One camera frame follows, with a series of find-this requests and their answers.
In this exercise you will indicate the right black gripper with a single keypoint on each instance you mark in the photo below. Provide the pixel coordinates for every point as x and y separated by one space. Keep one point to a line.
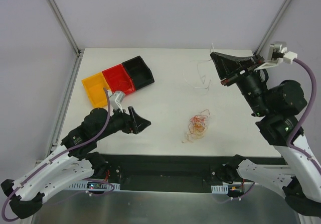
238 74

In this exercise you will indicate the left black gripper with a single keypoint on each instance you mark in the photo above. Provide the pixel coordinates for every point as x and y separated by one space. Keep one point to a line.
132 124

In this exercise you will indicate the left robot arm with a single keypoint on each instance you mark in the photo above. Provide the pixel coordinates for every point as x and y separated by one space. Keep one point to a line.
73 160

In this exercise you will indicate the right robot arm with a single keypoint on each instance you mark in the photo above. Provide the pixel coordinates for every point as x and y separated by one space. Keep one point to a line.
282 110

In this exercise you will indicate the black plastic bin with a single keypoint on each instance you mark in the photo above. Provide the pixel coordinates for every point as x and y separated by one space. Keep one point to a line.
139 72

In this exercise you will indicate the red plastic bin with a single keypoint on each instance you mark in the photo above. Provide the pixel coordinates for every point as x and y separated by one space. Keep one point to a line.
118 79

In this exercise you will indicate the yellow plastic bin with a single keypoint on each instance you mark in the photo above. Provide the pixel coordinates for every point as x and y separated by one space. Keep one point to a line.
94 87

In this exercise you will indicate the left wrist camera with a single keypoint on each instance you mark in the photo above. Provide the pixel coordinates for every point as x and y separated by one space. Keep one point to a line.
116 99

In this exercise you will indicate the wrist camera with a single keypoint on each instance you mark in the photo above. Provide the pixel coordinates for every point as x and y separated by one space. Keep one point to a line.
116 99
278 53

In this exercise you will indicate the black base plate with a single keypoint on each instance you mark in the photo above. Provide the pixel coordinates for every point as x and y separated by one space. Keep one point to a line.
189 174

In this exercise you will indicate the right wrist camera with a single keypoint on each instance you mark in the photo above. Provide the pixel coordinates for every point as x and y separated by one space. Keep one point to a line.
278 53

